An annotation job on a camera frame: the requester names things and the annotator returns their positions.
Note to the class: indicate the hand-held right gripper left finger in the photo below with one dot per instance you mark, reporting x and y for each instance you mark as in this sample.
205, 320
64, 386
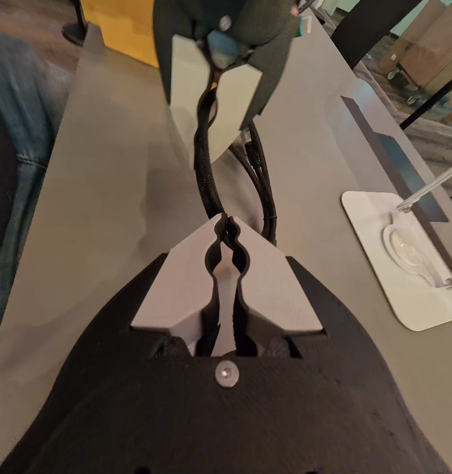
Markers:
175, 289

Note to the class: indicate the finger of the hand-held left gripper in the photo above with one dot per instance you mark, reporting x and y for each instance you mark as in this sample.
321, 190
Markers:
234, 104
186, 82

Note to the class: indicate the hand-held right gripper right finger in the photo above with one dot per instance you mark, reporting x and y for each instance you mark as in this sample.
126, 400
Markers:
282, 293

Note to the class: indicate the yellow plastic bin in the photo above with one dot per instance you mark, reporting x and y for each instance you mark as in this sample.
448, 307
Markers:
123, 29

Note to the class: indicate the black chair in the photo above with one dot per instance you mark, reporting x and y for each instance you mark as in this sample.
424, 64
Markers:
367, 29

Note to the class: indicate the person's leg in jeans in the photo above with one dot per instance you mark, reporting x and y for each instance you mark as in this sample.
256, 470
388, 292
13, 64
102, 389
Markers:
26, 112

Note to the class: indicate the cardboard box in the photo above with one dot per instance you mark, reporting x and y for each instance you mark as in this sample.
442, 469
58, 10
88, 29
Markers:
426, 44

